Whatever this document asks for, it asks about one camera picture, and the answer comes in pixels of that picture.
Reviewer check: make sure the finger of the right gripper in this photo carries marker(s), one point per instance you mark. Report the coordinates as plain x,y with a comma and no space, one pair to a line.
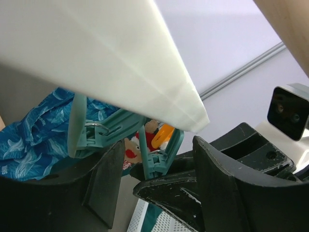
176,192

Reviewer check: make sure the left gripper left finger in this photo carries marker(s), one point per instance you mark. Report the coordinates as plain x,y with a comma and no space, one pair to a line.
79,198

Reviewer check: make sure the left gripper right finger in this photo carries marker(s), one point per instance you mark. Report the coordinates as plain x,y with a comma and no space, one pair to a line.
237,198

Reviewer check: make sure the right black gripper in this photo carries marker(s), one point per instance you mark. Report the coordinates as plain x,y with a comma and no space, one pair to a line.
246,155

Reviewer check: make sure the blue patterned cloth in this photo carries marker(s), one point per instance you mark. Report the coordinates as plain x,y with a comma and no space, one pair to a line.
30,147

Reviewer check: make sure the white round clip hanger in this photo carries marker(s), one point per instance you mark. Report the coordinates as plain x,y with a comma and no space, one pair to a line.
114,54

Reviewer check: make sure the white perforated plastic basket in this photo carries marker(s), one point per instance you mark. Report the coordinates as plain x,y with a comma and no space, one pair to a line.
164,223

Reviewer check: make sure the wooden rod stand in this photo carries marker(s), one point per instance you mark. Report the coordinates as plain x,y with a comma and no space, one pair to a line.
290,20

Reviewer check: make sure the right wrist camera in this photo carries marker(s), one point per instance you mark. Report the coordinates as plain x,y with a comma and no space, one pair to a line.
287,123

